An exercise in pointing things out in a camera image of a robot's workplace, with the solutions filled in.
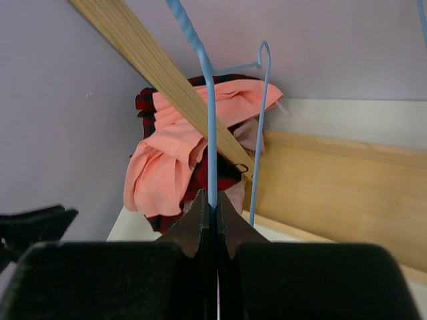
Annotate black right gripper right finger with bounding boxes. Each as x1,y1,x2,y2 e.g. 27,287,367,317
216,191,269,259

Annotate red black plaid skirt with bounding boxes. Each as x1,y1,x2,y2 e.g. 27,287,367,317
135,73,255,234

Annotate dusty pink ruffled garment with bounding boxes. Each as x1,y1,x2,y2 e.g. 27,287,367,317
225,119,258,215

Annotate wooden clothes rack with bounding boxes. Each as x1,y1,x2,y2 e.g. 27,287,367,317
74,1,426,283

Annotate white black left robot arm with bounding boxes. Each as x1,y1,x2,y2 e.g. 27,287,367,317
1,205,78,270

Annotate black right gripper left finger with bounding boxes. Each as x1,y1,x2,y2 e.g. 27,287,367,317
155,189,205,258

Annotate salmon pink skirt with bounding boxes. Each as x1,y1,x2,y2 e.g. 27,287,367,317
123,79,283,217

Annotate blue hanger with pink skirt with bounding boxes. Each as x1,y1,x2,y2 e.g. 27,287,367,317
166,1,272,226

